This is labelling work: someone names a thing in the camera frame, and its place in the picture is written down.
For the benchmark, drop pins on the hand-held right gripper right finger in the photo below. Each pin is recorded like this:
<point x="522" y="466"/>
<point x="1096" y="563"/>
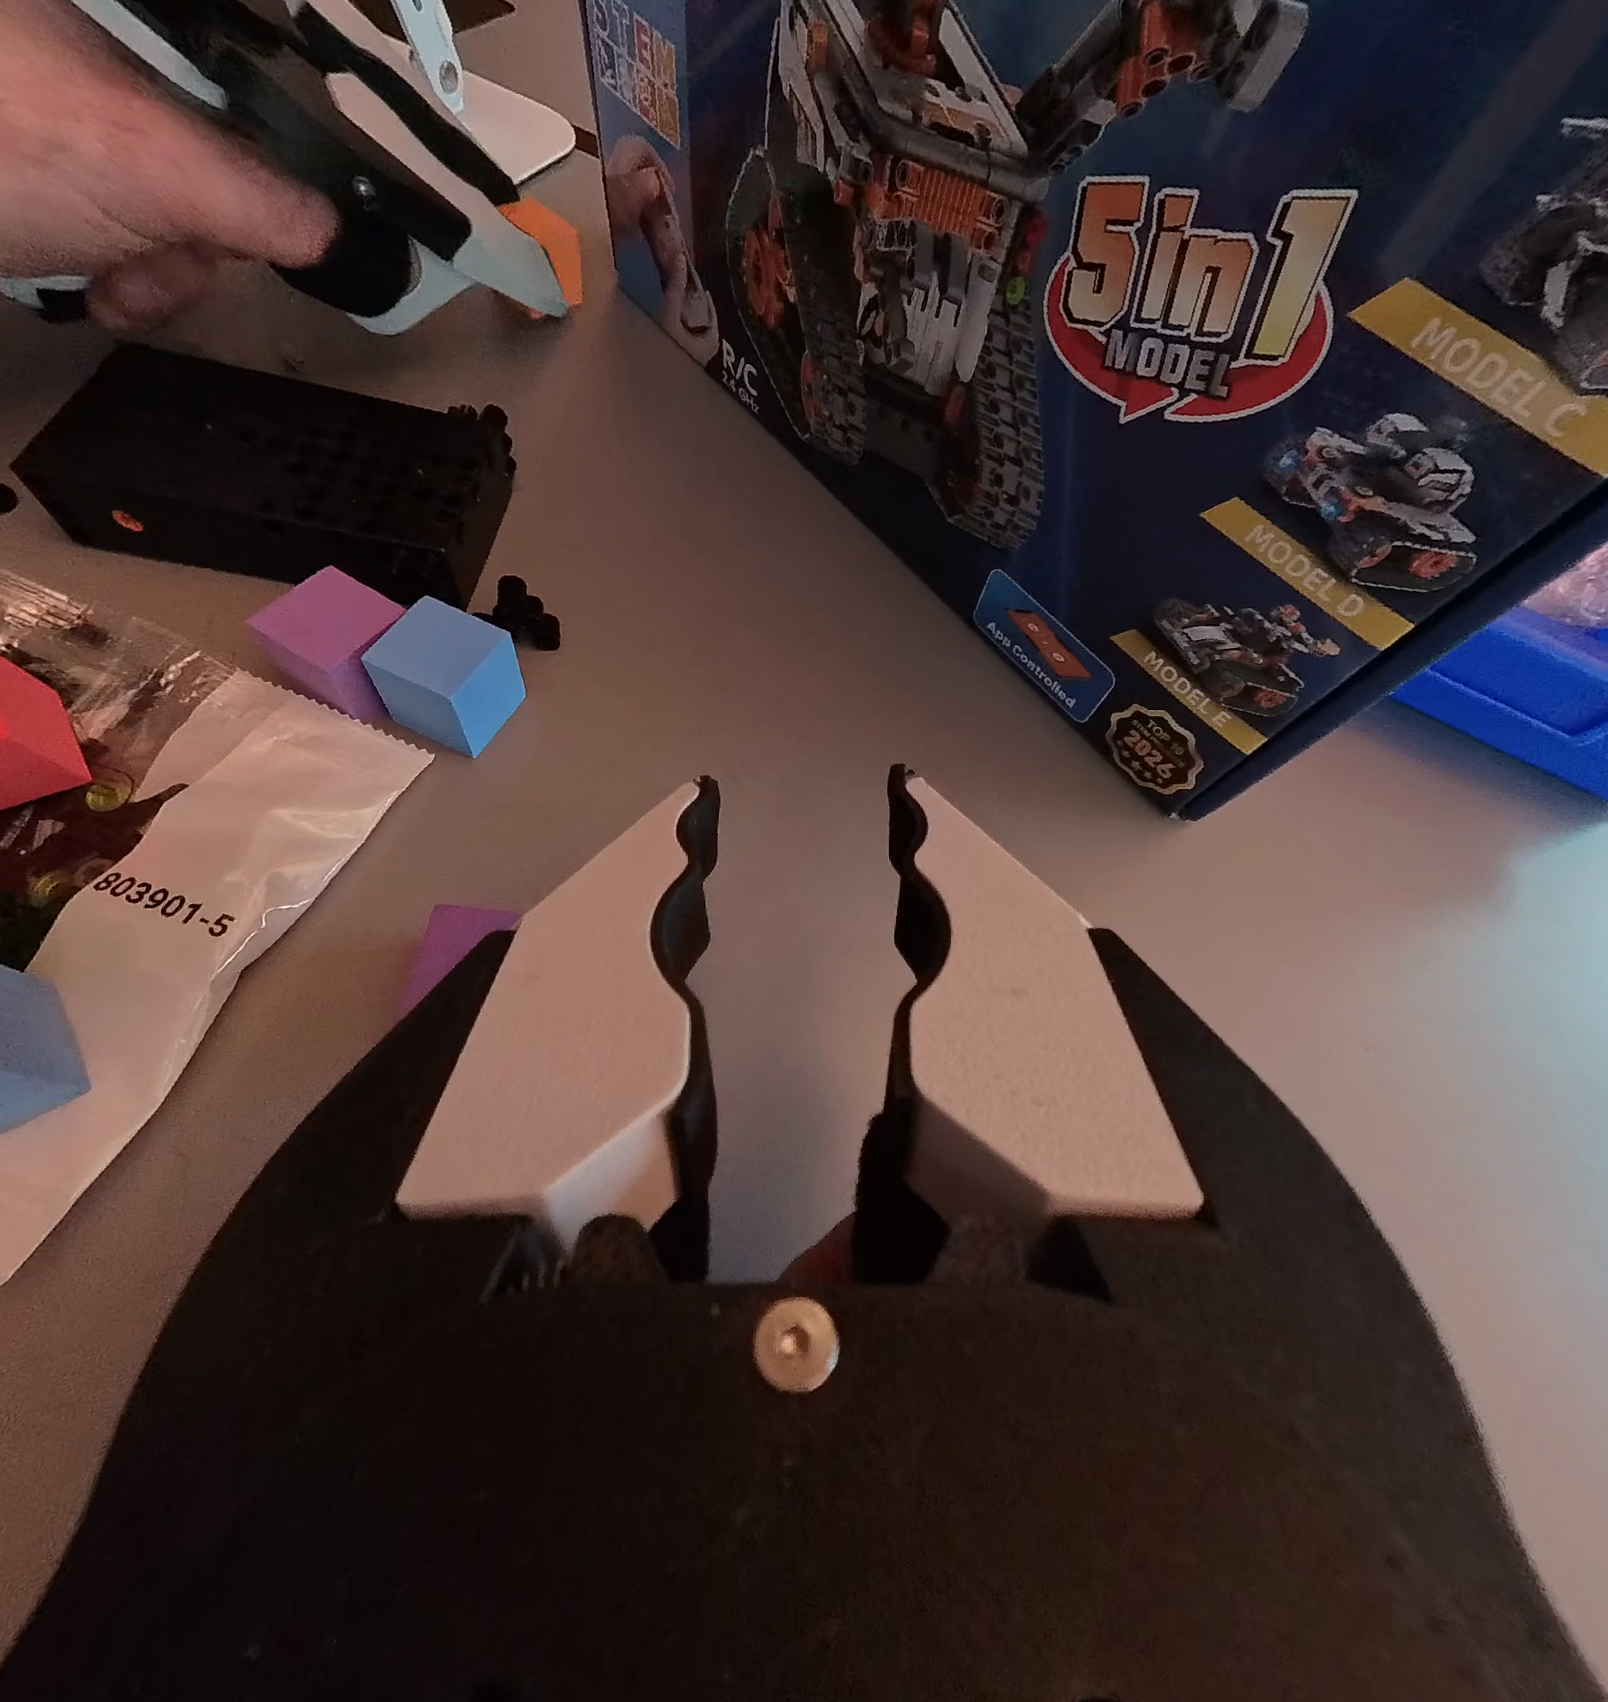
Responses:
<point x="1044" y="1051"/>

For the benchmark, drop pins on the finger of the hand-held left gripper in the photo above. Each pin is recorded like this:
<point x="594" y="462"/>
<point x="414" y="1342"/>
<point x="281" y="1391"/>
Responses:
<point x="367" y="113"/>
<point x="511" y="260"/>

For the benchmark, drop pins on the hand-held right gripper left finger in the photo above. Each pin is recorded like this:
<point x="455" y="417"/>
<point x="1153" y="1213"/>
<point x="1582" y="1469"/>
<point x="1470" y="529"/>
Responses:
<point x="566" y="1065"/>

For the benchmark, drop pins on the orange foam cube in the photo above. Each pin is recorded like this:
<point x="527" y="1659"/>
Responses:
<point x="553" y="253"/>

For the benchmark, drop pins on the purple foam cube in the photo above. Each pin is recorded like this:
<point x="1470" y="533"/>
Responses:
<point x="451" y="944"/>
<point x="327" y="638"/>

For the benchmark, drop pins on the blue foam cube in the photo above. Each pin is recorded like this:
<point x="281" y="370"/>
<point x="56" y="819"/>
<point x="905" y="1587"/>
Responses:
<point x="7" y="1051"/>
<point x="445" y="679"/>

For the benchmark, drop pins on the red foam cube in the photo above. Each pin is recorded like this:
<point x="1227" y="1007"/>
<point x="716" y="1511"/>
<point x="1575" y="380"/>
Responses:
<point x="7" y="732"/>

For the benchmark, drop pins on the person's left hand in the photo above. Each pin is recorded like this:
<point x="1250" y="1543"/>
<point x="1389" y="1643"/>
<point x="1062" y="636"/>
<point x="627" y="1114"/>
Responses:
<point x="73" y="146"/>

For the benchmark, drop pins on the white book stand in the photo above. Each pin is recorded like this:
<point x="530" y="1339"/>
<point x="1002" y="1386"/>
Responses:
<point x="525" y="127"/>

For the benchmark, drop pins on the black perforated building plate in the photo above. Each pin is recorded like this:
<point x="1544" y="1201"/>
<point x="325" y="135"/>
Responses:
<point x="259" y="466"/>

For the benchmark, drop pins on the black connector cluster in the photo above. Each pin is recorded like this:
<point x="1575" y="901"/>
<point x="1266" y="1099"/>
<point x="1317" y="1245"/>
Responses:
<point x="527" y="615"/>

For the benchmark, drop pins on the clear bag of building parts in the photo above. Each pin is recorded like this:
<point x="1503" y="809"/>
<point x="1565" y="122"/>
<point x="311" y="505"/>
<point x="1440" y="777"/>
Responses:
<point x="219" y="864"/>

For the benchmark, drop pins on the bright blue object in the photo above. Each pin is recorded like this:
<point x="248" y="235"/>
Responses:
<point x="1549" y="720"/>

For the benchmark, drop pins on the blue toy robot box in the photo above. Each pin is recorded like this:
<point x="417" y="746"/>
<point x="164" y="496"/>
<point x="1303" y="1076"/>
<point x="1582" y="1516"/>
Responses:
<point x="1149" y="400"/>

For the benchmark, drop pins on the purple crinkled bag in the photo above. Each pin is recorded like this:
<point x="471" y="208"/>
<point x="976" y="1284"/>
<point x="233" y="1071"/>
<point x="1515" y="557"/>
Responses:
<point x="1589" y="585"/>

